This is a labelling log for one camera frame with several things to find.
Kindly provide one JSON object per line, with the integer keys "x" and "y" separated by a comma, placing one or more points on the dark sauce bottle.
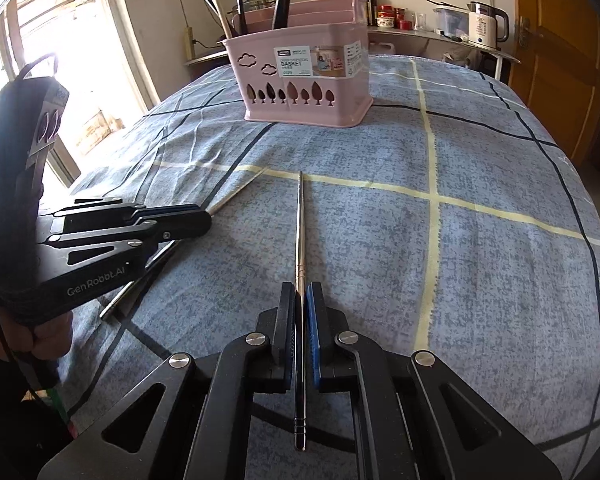
{"x": 372, "y": 7}

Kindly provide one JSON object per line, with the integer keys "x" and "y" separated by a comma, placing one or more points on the white electric kettle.
{"x": 485, "y": 25}

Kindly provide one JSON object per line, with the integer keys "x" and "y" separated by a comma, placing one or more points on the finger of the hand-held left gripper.
{"x": 180, "y": 227}
{"x": 130, "y": 212}

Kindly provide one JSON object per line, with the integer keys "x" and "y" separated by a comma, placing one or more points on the red lidded jar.
{"x": 386, "y": 17}

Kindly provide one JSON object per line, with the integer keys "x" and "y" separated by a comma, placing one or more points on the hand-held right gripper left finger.
{"x": 287, "y": 330}

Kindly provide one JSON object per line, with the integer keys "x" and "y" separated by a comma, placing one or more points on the person's left hand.
{"x": 45, "y": 335}

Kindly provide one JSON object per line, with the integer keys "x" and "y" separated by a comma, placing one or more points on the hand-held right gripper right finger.
{"x": 314, "y": 340}

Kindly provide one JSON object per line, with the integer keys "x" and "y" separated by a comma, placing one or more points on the yellowed power strip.
{"x": 189, "y": 42}

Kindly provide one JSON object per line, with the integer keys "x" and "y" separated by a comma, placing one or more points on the red round container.
{"x": 404, "y": 21}

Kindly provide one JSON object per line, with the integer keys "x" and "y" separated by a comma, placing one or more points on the clear glass cup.
{"x": 420, "y": 21}

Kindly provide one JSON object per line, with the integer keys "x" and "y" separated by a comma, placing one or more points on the glass balcony door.
{"x": 55, "y": 35}

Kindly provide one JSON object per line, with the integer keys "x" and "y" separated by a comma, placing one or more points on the beige wooden chopstick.
{"x": 219, "y": 5}
{"x": 237, "y": 190}

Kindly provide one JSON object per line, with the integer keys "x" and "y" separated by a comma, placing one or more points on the wooden door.
{"x": 555, "y": 50}

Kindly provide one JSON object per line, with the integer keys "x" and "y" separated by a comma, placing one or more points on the blue checkered tablecloth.
{"x": 430, "y": 270}

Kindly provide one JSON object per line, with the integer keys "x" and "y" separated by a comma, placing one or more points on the stainless steel steamer pot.
{"x": 255, "y": 5}

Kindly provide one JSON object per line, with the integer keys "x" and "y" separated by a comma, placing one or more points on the pink plastic utensil basket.
{"x": 300, "y": 95}

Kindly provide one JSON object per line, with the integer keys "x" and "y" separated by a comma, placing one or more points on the water filter pitcher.
{"x": 450, "y": 20}

